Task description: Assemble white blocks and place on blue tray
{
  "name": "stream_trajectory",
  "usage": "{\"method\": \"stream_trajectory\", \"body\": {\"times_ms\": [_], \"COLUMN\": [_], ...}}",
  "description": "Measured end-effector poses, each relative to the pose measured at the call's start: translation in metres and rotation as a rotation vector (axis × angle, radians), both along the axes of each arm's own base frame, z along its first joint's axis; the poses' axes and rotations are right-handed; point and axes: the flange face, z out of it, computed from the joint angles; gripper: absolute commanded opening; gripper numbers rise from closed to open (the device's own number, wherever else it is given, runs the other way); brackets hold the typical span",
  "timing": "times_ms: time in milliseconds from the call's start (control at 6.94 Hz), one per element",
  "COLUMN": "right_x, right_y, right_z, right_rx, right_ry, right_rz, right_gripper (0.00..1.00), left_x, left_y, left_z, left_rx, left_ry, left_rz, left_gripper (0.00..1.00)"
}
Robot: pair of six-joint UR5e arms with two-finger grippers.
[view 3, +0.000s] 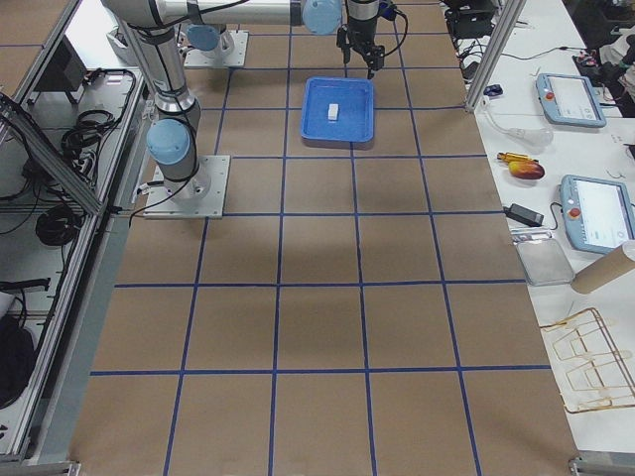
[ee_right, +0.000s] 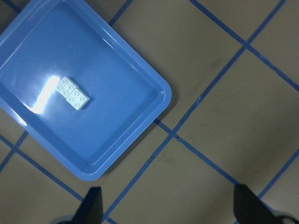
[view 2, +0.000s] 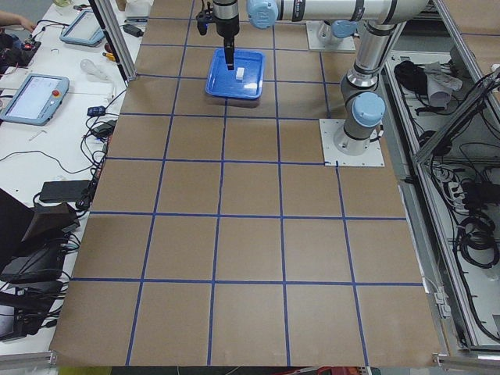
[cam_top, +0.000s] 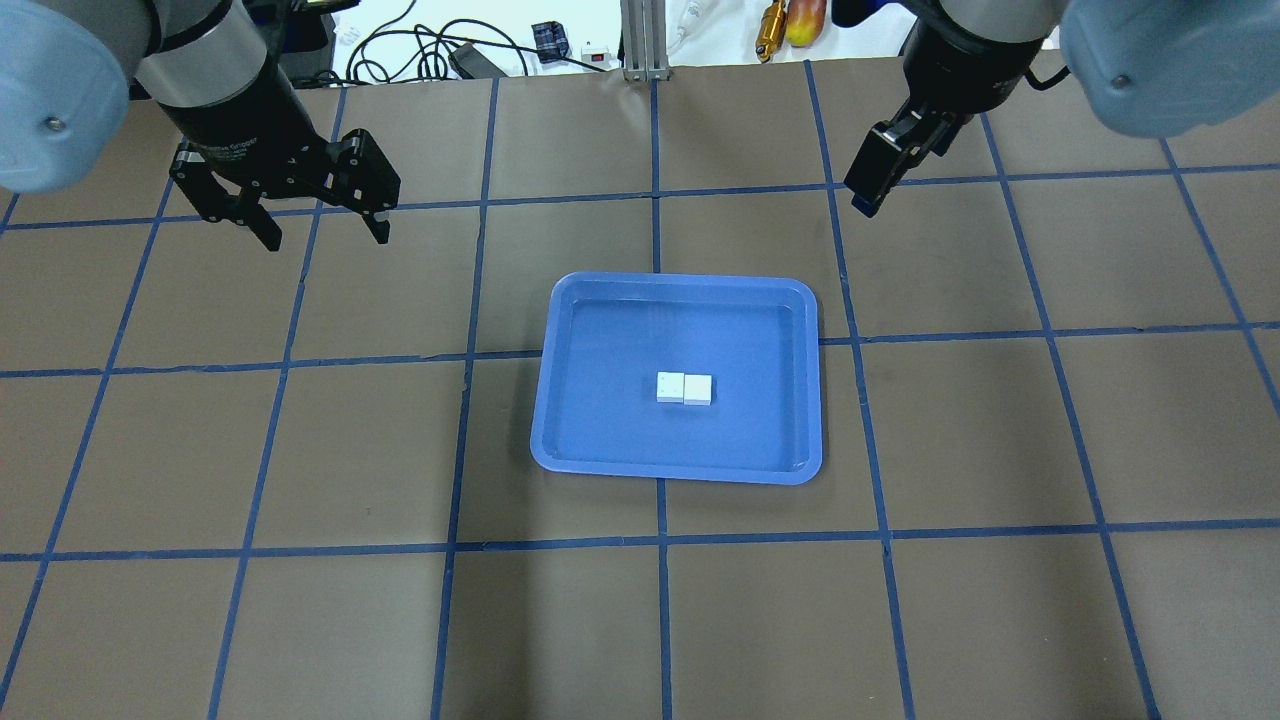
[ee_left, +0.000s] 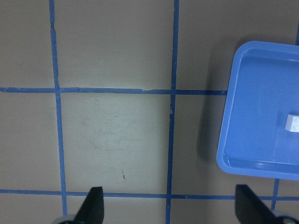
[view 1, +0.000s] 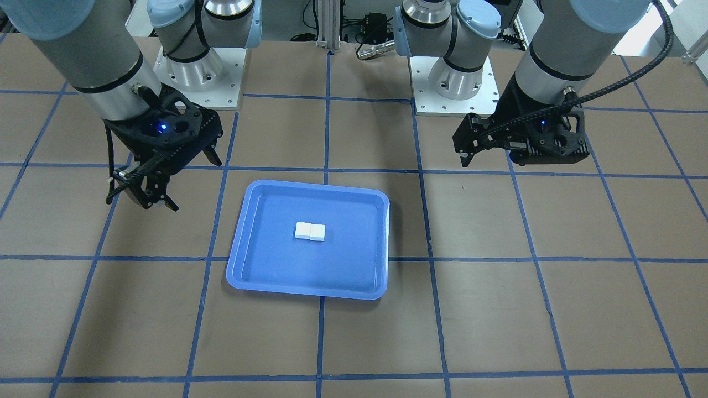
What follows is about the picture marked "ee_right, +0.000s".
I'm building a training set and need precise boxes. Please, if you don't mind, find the white block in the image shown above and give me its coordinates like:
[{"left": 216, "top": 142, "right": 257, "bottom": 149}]
[
  {"left": 66, "top": 88, "right": 90, "bottom": 110},
  {"left": 55, "top": 77, "right": 78, "bottom": 98}
]

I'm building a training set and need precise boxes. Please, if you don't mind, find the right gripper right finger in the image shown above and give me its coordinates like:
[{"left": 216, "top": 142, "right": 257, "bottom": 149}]
[{"left": 233, "top": 184, "right": 277, "bottom": 224}]

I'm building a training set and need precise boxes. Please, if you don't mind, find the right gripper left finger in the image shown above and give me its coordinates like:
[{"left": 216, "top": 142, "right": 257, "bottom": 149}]
[{"left": 71, "top": 187, "right": 103, "bottom": 224}]

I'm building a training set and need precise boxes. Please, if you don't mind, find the blue plastic tray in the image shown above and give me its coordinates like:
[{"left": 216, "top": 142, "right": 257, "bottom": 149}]
[{"left": 0, "top": 0, "right": 171, "bottom": 181}]

